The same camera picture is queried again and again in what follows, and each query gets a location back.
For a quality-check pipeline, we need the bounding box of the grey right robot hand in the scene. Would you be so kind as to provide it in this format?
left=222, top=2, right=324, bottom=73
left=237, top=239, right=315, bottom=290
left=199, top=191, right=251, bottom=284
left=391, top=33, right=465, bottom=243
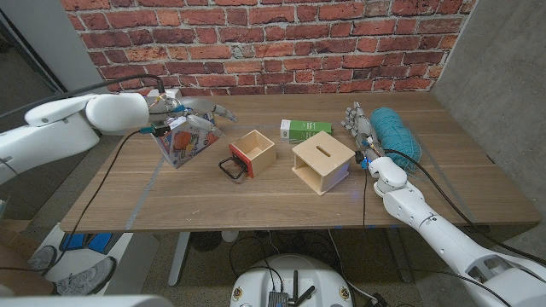
left=340, top=101, right=386, bottom=164

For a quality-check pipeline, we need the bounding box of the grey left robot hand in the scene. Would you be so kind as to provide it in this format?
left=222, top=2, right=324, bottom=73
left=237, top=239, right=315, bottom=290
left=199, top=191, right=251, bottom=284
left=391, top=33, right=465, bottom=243
left=147, top=95, right=239, bottom=138

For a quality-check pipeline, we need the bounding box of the wooden box with slot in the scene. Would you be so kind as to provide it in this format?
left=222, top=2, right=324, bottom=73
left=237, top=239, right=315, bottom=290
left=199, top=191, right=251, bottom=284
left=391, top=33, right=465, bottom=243
left=291, top=130, right=357, bottom=197

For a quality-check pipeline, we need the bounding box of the wooden drawer with red front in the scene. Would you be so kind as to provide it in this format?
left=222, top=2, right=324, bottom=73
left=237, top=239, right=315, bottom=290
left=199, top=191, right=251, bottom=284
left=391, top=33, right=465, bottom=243
left=218, top=129, right=277, bottom=181

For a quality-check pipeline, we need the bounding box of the teal yarn skein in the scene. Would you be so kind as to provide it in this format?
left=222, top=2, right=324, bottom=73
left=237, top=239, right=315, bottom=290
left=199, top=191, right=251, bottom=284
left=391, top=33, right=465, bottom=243
left=369, top=106, right=423, bottom=171

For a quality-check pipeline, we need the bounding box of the green and white package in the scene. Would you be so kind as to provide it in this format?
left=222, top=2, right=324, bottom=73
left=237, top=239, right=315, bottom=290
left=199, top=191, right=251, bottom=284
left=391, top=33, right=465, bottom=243
left=279, top=119, right=333, bottom=145

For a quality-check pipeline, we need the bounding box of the grey torso electronics box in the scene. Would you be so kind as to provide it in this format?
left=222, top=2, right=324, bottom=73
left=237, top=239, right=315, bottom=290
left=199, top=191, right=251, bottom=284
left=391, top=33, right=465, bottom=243
left=267, top=291, right=289, bottom=307

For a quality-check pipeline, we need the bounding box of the colourful toy carton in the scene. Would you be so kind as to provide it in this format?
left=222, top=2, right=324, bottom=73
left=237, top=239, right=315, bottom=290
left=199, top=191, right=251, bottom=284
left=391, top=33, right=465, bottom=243
left=153, top=111, right=223, bottom=170

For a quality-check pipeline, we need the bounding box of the printed brick backdrop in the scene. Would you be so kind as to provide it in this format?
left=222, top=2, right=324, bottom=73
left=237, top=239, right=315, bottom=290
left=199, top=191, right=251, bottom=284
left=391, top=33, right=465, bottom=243
left=61, top=0, right=479, bottom=113

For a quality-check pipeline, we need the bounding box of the dark grey table leg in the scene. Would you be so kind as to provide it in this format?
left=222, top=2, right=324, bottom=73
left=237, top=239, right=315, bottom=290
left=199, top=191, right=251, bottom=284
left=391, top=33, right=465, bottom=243
left=383, top=228, right=414, bottom=284

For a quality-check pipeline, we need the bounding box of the dark round floor object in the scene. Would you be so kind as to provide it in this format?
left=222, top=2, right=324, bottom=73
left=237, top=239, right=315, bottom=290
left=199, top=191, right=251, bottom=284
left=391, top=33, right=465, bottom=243
left=189, top=231, right=223, bottom=253

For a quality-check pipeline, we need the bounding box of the white table leg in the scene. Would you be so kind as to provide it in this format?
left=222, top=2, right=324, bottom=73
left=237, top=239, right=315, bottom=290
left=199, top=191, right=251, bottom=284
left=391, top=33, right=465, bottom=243
left=167, top=231, right=192, bottom=287

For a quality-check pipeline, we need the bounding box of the blue and black floor item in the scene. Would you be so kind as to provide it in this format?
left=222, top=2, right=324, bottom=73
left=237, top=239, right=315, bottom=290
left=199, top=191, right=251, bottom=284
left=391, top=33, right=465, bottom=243
left=58, top=232, right=123, bottom=255

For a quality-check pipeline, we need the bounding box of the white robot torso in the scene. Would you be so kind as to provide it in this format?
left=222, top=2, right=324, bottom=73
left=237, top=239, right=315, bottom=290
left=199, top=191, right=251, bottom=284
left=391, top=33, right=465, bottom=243
left=229, top=253, right=355, bottom=307

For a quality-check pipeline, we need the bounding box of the grey sneaker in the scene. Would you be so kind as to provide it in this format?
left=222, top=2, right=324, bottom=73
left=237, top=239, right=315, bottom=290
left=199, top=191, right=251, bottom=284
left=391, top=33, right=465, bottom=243
left=55, top=255, right=117, bottom=296
left=27, top=245, right=58, bottom=272

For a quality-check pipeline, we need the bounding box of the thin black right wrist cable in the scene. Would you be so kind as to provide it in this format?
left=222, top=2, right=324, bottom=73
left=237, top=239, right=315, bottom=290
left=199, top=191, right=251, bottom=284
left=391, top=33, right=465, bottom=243
left=361, top=164, right=369, bottom=228

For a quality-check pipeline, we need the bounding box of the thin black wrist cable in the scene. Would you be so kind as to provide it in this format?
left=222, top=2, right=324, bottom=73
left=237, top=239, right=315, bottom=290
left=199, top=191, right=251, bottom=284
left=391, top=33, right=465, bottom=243
left=361, top=164, right=369, bottom=228
left=0, top=127, right=150, bottom=274

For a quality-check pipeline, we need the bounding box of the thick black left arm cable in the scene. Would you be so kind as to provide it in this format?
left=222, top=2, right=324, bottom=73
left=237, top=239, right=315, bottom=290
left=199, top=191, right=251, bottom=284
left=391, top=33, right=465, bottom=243
left=0, top=74, right=166, bottom=120

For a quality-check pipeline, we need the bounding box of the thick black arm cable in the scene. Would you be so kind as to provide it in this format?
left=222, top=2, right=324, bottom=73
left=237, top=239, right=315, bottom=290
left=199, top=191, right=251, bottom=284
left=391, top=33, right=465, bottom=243
left=0, top=74, right=166, bottom=120
left=382, top=148, right=546, bottom=265

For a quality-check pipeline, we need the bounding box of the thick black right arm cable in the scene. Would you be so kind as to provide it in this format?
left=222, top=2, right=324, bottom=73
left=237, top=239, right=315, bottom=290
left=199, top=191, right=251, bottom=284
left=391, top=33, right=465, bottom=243
left=382, top=148, right=546, bottom=265

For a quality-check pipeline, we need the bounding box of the thin black left wrist cable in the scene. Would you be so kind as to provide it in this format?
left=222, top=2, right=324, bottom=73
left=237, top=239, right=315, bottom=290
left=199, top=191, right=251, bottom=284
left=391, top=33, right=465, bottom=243
left=0, top=127, right=150, bottom=274

